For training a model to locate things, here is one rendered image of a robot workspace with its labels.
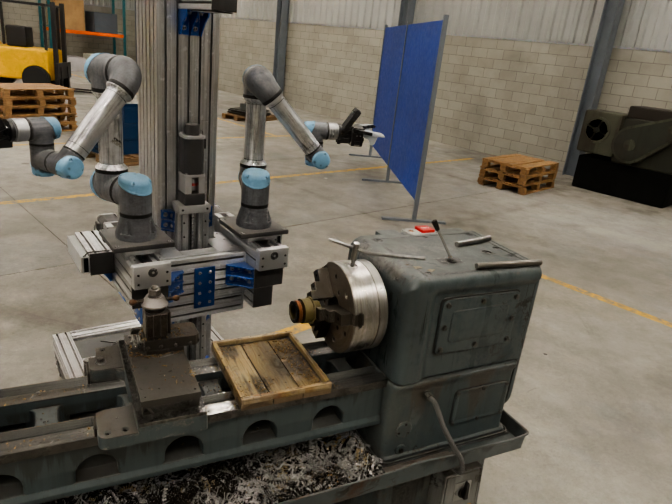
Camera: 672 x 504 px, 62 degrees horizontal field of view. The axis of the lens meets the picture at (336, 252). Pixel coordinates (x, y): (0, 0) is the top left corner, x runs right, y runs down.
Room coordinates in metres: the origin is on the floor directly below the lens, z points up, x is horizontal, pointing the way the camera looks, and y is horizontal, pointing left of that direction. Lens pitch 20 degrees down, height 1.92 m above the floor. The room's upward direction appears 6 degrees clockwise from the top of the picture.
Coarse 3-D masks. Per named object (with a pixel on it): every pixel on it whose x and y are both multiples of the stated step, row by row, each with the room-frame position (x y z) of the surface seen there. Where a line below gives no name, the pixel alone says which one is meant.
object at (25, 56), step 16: (0, 0) 14.59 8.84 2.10; (16, 0) 14.65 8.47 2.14; (0, 16) 15.49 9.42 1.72; (64, 16) 15.62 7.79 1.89; (16, 32) 14.89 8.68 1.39; (32, 32) 15.35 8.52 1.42; (64, 32) 15.55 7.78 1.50; (0, 48) 14.55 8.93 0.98; (16, 48) 14.61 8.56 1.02; (32, 48) 14.77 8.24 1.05; (48, 48) 15.54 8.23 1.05; (64, 48) 15.54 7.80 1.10; (0, 64) 14.54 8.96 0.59; (16, 64) 14.60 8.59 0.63; (32, 64) 14.65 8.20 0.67; (48, 64) 14.74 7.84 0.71; (64, 64) 15.29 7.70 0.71; (0, 80) 15.42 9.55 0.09; (32, 80) 14.53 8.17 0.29; (48, 80) 14.61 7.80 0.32; (64, 80) 15.53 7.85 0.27
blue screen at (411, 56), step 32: (384, 32) 10.59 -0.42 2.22; (416, 32) 7.94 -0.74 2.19; (384, 64) 10.19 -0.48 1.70; (416, 64) 7.65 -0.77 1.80; (384, 96) 9.77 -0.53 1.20; (416, 96) 7.38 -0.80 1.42; (384, 128) 9.37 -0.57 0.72; (416, 128) 7.12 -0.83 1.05; (384, 160) 8.99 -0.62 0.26; (416, 160) 6.86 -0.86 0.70; (416, 192) 6.56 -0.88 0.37
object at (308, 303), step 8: (296, 304) 1.64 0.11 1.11; (304, 304) 1.65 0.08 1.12; (312, 304) 1.66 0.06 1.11; (320, 304) 1.68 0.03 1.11; (296, 312) 1.63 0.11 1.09; (304, 312) 1.64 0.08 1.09; (312, 312) 1.64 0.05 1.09; (296, 320) 1.63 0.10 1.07; (304, 320) 1.64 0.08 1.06; (312, 320) 1.65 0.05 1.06
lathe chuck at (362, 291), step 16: (336, 272) 1.73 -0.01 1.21; (352, 272) 1.69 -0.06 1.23; (368, 272) 1.71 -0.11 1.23; (336, 288) 1.72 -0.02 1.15; (352, 288) 1.63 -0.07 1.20; (368, 288) 1.66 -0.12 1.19; (336, 304) 1.78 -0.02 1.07; (352, 304) 1.61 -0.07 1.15; (368, 304) 1.63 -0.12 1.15; (368, 320) 1.61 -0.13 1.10; (336, 336) 1.68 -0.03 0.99; (352, 336) 1.59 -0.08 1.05; (368, 336) 1.62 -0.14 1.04; (336, 352) 1.68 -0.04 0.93
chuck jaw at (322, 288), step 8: (320, 272) 1.76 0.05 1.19; (328, 272) 1.78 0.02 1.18; (320, 280) 1.75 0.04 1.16; (328, 280) 1.76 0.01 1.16; (312, 288) 1.74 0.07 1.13; (320, 288) 1.73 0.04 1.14; (328, 288) 1.74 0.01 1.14; (312, 296) 1.70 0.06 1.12; (320, 296) 1.71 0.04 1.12; (328, 296) 1.72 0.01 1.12
